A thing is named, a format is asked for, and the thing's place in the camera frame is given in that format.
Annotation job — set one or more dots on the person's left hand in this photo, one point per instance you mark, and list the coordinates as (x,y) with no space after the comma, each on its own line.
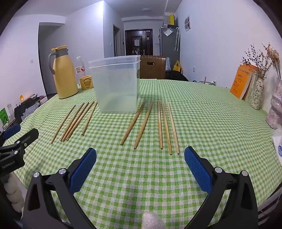
(14,193)

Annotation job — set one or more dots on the paper sheet on refrigerator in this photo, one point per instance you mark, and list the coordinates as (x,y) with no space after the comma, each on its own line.
(168,32)

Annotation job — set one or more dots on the yellow shopping bag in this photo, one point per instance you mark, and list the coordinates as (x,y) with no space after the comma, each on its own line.
(177,66)

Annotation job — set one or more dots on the person's right hand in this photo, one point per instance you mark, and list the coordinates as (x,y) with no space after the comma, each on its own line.
(153,221)

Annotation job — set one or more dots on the thin wooden chopstick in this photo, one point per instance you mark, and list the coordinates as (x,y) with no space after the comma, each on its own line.
(173,128)
(166,128)
(76,121)
(63,124)
(89,118)
(72,121)
(80,121)
(160,125)

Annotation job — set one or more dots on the pink patterned vase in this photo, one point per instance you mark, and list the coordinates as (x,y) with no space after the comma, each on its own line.
(275,105)

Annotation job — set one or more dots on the clothes rack with clothes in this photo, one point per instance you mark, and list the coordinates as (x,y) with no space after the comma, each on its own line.
(27,107)

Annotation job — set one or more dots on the yellow bear mug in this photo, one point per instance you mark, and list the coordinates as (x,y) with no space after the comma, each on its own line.
(86,83)

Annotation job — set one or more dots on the dark entrance door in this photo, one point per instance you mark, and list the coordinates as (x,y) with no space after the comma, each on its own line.
(138,41)

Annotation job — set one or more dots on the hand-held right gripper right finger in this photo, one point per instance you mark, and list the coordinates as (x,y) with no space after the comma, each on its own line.
(198,169)

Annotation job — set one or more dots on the clear plastic container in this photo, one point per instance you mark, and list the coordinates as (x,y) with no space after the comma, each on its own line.
(116,88)

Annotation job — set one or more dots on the orange book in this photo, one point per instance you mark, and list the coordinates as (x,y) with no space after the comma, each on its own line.
(240,82)

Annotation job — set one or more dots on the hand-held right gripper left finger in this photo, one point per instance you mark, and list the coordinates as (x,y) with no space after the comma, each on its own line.
(83,169)

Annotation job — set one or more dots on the clear plastic bottle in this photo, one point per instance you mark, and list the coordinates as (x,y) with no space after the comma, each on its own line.
(80,66)

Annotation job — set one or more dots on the yellow thermos jug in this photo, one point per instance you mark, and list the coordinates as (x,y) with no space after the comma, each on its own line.
(66,74)

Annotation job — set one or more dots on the dried flower bunch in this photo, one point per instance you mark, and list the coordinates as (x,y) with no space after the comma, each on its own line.
(262,61)

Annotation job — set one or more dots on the white plastic bag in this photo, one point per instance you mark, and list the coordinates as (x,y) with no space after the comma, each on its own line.
(278,149)

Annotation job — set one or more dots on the white folded umbrella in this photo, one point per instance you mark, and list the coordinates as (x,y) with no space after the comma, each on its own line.
(177,38)

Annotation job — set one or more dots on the dark cloth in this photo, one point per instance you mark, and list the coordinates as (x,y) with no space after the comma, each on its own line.
(177,76)

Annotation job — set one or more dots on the brown wooden chair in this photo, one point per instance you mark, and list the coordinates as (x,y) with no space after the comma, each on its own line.
(153,67)

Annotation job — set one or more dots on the yellow box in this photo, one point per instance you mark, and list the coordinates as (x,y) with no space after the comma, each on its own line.
(171,19)

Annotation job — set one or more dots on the green checkered tablecloth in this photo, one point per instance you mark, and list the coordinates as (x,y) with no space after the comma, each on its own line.
(136,176)

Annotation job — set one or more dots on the floral ceramic vase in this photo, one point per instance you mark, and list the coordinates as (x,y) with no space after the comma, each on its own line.
(257,95)

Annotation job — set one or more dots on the thick wooden chopstick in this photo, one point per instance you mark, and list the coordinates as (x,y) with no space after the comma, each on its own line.
(133,122)
(143,125)

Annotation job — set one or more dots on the grey refrigerator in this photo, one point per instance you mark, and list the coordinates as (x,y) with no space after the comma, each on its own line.
(169,48)

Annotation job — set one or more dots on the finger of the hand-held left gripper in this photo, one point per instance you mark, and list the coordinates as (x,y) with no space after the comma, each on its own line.
(12,131)
(27,137)

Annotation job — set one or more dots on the pale leaning book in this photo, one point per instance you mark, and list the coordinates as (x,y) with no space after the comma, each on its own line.
(250,88)

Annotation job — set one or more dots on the green sign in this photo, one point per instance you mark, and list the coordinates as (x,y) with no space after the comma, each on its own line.
(4,117)

